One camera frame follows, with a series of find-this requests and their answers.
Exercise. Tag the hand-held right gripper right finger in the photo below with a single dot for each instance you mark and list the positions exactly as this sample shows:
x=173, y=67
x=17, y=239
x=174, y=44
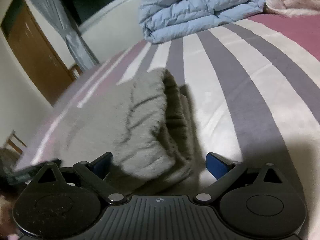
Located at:
x=215, y=165

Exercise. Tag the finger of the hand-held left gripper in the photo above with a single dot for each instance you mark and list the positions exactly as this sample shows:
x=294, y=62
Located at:
x=35, y=170

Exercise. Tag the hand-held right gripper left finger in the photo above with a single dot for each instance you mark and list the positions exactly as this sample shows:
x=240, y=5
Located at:
x=102, y=165

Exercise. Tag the grey pants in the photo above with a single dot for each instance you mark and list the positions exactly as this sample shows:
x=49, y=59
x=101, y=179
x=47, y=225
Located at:
x=140, y=120

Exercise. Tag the pink grey striped bed sheet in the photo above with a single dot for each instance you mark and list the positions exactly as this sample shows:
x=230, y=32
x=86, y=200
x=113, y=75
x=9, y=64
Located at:
x=250, y=80

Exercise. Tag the brown wooden door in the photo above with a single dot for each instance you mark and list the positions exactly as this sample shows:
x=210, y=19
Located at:
x=35, y=50

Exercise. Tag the grey curtain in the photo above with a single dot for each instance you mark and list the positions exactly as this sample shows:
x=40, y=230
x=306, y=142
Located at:
x=72, y=37

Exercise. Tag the folded light blue duvet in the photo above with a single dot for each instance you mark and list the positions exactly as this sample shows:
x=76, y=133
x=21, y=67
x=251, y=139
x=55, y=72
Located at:
x=200, y=10

